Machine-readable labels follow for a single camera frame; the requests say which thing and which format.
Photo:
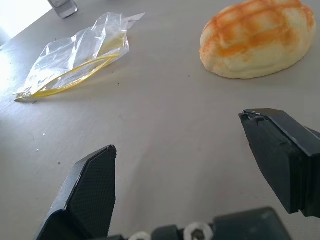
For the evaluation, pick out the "golden crosshatched bread bun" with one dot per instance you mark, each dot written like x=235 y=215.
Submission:
x=257 y=37

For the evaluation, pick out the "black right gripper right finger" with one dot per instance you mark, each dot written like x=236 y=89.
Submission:
x=280 y=160

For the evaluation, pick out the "clear yellow-zip plastic bag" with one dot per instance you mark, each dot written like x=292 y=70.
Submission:
x=75 y=60

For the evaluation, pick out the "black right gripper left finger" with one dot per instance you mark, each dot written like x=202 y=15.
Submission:
x=87 y=190

